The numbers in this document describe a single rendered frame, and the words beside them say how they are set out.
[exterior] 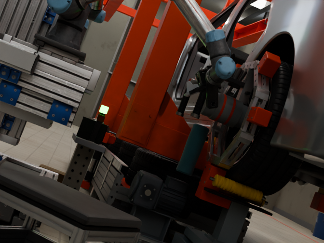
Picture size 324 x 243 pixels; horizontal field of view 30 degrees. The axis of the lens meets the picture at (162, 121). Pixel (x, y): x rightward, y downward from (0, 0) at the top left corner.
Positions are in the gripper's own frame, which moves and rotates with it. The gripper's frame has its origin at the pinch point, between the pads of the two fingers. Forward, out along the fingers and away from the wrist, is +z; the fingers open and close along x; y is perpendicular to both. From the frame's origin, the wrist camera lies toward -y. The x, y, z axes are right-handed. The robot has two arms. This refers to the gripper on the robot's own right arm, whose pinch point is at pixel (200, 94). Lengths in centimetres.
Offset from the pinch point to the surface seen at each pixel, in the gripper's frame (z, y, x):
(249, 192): 31, -45, -24
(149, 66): 74, 35, -2
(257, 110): 1.1, -11.2, -24.1
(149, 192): 70, -33, 15
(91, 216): -79, -42, 67
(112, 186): 101, -24, 28
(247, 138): 12.9, -21.4, -21.5
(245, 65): 37, 18, -41
